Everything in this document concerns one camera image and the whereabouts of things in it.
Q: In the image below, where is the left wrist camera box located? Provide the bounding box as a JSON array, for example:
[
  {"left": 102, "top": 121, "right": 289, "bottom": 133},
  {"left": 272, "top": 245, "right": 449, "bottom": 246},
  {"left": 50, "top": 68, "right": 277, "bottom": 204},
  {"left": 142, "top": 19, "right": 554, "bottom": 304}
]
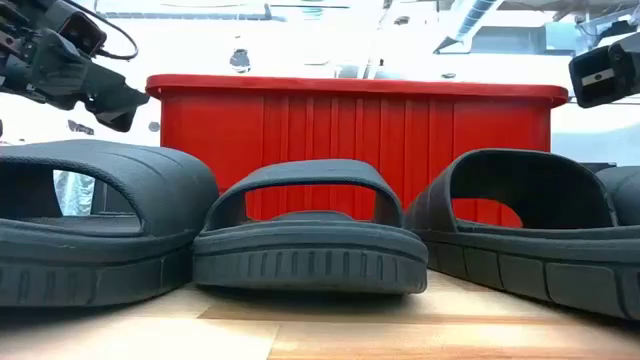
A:
[{"left": 59, "top": 12, "right": 109, "bottom": 56}]

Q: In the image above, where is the black rubber slide sandal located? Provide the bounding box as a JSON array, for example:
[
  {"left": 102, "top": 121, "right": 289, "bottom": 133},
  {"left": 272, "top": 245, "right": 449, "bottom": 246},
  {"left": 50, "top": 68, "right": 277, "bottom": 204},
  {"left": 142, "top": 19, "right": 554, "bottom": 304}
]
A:
[
  {"left": 192, "top": 158, "right": 430, "bottom": 295},
  {"left": 403, "top": 148, "right": 640, "bottom": 321},
  {"left": 0, "top": 139, "right": 220, "bottom": 307}
]

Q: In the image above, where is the grey plastic tarp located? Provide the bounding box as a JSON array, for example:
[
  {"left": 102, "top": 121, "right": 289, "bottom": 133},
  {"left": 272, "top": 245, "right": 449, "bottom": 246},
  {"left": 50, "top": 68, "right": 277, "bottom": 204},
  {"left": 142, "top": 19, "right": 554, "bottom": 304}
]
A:
[{"left": 53, "top": 169, "right": 96, "bottom": 217}]

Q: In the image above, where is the red plastic bin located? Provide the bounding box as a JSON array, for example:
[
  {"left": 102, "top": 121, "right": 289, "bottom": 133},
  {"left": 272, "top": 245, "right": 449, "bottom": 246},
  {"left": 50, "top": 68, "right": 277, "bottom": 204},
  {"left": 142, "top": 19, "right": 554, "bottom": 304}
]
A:
[{"left": 145, "top": 73, "right": 570, "bottom": 229}]

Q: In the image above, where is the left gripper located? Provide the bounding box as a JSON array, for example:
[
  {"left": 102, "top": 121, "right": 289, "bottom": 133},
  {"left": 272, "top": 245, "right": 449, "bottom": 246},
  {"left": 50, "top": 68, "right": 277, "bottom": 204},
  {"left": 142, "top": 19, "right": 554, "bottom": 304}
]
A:
[{"left": 0, "top": 0, "right": 150, "bottom": 133}]

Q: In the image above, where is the dark hanging ceiling fixture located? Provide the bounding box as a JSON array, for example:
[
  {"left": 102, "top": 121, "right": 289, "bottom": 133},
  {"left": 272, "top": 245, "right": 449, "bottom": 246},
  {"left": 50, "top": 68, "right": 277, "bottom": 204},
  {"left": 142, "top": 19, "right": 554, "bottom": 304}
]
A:
[{"left": 229, "top": 48, "right": 251, "bottom": 74}]

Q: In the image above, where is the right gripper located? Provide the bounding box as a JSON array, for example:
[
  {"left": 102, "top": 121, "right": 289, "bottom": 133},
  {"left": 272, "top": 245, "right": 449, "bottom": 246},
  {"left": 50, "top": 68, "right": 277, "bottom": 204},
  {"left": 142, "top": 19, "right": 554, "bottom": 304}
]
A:
[{"left": 568, "top": 32, "right": 640, "bottom": 109}]

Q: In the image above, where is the ceiling ventilation duct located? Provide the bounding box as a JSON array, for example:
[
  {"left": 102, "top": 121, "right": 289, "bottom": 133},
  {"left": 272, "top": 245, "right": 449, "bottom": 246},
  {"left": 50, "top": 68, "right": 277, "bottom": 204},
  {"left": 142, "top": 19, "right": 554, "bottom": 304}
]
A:
[{"left": 433, "top": 0, "right": 499, "bottom": 54}]

